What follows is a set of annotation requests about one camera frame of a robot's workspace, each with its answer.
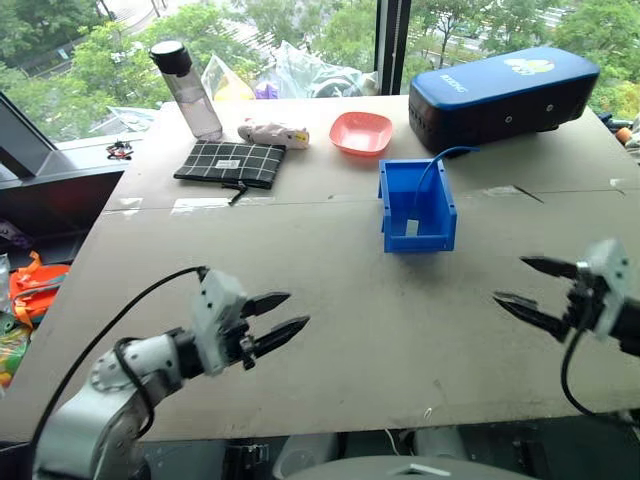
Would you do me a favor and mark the pink plastic bowl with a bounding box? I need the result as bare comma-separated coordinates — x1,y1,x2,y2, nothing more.
328,111,395,158

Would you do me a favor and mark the blue and black box device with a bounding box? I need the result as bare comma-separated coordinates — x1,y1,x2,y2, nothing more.
407,45,602,157

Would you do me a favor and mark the pink plush toy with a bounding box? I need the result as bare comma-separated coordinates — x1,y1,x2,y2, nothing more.
236,120,312,151

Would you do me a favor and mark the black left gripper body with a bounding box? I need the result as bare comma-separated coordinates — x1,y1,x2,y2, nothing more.
225,298,260,372

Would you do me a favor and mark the grey rounded robot body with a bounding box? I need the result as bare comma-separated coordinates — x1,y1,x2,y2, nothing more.
272,430,539,480

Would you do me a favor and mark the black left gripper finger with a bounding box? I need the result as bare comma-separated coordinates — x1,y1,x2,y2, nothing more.
241,291,293,319
249,315,312,359

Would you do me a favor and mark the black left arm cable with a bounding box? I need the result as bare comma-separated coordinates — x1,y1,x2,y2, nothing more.
30,265,209,476

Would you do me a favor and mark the small red and black item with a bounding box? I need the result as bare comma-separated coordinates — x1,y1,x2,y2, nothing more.
105,140,135,162

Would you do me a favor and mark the orange bag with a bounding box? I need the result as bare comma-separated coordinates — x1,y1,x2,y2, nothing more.
8,250,72,330

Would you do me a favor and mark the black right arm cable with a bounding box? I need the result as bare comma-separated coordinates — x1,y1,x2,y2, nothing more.
560,323,640,427

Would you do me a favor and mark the blue plastic bin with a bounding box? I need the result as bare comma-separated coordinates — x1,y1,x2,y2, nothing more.
377,157,459,255

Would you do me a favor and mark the black slanted panel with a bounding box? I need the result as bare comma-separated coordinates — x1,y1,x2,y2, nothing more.
0,91,59,180

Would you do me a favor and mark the orange and dark clutter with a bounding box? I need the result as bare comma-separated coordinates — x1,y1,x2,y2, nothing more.
597,111,640,164

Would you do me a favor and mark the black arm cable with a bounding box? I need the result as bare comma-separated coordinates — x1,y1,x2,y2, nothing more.
30,265,209,476
560,323,640,427

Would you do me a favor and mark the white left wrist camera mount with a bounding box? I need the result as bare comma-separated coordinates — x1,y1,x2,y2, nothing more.
190,269,250,377

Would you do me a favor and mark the yellow and clear plastic bag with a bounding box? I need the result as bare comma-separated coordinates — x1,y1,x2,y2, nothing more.
200,53,257,102

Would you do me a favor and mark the clear bottle with black cap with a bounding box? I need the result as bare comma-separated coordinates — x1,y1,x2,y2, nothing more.
149,40,224,142

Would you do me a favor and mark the black side shelf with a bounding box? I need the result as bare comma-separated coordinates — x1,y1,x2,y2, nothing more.
0,169,126,274

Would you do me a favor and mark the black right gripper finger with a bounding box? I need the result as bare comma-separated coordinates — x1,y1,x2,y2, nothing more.
519,255,581,282
492,291,572,344

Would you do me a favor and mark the blue cable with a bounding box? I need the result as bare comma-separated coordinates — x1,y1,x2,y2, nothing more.
412,145,482,222

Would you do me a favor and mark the black checked fabric pouch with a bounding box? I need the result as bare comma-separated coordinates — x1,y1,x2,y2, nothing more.
172,139,288,207

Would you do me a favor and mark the dark window frame post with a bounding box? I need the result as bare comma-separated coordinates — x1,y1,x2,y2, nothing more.
373,0,413,96

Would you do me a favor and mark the thin white wire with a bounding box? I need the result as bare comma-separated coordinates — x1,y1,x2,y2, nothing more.
383,406,434,457

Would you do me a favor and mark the colourful printed packet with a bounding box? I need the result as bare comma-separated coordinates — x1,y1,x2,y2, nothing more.
0,309,33,399

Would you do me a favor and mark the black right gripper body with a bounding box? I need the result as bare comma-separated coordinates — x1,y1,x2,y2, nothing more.
563,273,609,335

